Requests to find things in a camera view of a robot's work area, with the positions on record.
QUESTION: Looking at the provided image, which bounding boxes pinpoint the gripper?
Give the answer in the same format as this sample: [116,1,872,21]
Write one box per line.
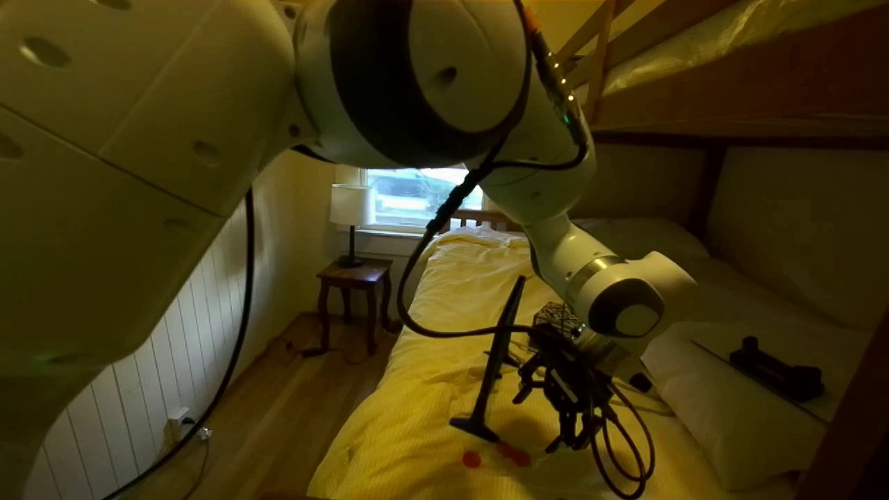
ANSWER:
[513,332,615,454]

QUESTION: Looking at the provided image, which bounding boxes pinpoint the black cable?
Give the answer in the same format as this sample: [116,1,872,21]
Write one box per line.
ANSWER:
[103,187,256,500]

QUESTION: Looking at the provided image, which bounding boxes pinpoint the orange red object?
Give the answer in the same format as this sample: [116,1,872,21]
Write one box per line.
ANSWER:
[495,440,533,468]

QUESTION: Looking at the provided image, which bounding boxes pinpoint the dark wooden side table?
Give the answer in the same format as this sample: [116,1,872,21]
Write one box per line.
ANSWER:
[316,256,398,356]

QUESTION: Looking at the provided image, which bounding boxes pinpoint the black device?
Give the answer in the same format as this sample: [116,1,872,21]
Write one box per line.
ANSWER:
[728,335,826,403]

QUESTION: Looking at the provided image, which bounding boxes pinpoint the yellow bed blanket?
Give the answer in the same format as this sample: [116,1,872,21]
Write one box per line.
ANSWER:
[307,228,799,500]

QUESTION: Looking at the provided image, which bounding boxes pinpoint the window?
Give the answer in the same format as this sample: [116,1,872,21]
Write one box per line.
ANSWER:
[357,165,487,234]

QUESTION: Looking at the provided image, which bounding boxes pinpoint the black stand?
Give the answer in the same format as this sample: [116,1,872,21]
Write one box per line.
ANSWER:
[449,275,527,444]

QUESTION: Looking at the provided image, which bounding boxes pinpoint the wooden headboard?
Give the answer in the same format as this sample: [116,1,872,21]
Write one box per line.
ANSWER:
[439,208,520,234]

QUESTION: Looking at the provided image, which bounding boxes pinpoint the wall socket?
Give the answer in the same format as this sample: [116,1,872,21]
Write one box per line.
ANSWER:
[165,406,194,447]

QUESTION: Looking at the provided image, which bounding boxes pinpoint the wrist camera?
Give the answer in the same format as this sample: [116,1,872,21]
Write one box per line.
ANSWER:
[532,301,585,340]

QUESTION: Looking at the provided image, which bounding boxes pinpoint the table lamp with white shade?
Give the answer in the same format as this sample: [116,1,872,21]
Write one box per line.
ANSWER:
[329,183,376,269]

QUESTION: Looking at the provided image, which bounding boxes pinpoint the wooden bunk bed frame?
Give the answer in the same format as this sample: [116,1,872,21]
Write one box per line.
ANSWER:
[553,0,889,151]

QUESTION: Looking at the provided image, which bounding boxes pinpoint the white pillow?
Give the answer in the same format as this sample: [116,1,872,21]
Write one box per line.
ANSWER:
[640,325,829,492]
[574,217,711,263]

